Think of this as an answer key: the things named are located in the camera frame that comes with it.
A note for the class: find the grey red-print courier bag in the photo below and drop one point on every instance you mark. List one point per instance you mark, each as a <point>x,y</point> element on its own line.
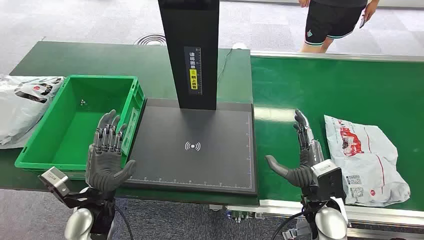
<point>364,159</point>

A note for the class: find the person's right hand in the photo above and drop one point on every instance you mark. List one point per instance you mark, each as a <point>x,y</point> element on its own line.
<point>303,3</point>

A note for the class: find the white round puck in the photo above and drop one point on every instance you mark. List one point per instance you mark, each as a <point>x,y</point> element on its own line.
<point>239,46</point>

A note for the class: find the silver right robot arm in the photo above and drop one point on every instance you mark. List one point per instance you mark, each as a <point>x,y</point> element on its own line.
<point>331,225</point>

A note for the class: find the round floor vent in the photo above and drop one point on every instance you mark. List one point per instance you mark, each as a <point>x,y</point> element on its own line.
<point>150,40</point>

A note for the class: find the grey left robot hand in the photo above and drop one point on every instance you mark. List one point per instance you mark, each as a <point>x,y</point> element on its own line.
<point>104,169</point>

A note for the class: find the green conveyor belt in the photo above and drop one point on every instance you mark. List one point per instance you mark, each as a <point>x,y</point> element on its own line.
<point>331,89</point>

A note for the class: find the grey black-print courier bag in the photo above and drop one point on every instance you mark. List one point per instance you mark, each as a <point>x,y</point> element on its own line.
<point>20,112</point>

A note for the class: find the person's left hand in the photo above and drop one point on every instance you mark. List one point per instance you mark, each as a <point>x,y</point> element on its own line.
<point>370,11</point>

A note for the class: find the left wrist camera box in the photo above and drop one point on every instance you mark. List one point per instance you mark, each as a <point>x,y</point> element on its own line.
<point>54,180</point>

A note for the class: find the person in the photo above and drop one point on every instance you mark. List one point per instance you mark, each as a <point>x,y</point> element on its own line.
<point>328,20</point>

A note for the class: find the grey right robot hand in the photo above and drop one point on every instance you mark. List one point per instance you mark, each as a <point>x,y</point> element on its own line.
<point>303,175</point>

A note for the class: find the green plastic basket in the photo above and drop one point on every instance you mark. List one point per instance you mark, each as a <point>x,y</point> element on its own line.
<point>66,132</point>

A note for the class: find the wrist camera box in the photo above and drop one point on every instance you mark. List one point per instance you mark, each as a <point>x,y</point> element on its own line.
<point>328,180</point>
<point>54,180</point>

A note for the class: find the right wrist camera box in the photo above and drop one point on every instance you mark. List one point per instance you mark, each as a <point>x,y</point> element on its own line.
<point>328,180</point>

